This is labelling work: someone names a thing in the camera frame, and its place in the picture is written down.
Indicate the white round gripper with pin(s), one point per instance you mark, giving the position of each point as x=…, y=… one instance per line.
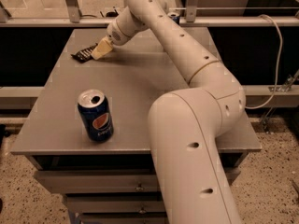
x=114, y=34

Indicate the black rxbar chocolate bar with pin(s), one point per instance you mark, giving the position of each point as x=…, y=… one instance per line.
x=84, y=55

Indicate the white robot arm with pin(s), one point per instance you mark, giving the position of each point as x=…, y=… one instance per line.
x=184, y=124

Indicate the blue pepsi can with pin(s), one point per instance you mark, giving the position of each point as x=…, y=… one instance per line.
x=94, y=111

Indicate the silver blue redbull can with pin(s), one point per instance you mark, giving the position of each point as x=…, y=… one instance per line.
x=174, y=16

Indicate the grey drawer cabinet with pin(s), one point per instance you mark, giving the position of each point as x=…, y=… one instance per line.
x=127, y=140

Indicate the top grey drawer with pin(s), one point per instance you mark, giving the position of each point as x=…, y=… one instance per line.
x=98, y=181

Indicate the grey drawer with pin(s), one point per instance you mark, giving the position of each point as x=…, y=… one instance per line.
x=98, y=181
x=115, y=203
x=149, y=218

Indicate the middle grey drawer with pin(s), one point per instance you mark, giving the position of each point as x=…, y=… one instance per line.
x=115, y=203

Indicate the bottom grey drawer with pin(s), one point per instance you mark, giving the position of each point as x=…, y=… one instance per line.
x=149, y=218

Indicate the grey metal window rail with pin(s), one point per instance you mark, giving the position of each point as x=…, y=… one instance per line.
x=258, y=21

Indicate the metal wall bracket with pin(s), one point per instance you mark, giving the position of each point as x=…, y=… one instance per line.
x=287, y=85

